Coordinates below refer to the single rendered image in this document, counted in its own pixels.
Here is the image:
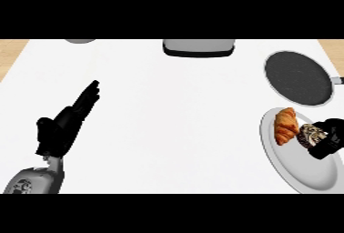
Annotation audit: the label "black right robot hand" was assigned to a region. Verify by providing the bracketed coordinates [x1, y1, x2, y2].
[306, 117, 344, 160]

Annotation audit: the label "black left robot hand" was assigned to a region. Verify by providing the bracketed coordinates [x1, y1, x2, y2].
[35, 79, 101, 158]

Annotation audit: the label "chocolate cupcake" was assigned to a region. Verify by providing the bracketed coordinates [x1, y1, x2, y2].
[295, 123, 329, 149]

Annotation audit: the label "white plate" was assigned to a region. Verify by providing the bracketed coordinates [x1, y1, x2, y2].
[259, 106, 339, 194]

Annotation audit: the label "black frying pan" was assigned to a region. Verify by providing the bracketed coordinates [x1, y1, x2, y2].
[262, 50, 344, 107]

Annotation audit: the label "golden croissant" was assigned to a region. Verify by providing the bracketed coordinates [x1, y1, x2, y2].
[274, 106, 300, 147]

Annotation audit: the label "grey round object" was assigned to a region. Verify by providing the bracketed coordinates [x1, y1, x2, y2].
[64, 39, 97, 45]

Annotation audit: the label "grey and black appliance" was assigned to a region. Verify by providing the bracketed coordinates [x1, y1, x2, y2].
[160, 39, 236, 58]

